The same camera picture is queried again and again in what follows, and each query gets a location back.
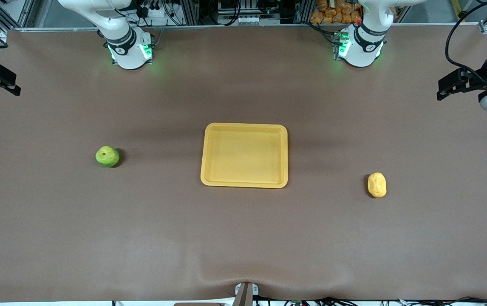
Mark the green apple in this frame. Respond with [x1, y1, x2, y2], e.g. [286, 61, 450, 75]
[95, 146, 121, 167]

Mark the yellow potato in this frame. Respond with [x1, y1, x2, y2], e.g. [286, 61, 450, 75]
[368, 172, 387, 198]

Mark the yellow plastic tray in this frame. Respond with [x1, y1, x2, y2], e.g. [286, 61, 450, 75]
[200, 123, 289, 189]

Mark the bag of orange items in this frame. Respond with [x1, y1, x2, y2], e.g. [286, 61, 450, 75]
[309, 0, 363, 25]

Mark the white power strip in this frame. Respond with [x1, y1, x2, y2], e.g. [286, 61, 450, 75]
[135, 0, 172, 18]

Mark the brown table mat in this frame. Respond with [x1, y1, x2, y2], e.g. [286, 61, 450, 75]
[0, 23, 487, 303]

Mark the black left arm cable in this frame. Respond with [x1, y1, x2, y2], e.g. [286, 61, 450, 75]
[445, 0, 487, 81]

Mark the silver table edge rail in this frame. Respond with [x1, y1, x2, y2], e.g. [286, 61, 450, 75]
[8, 23, 482, 33]

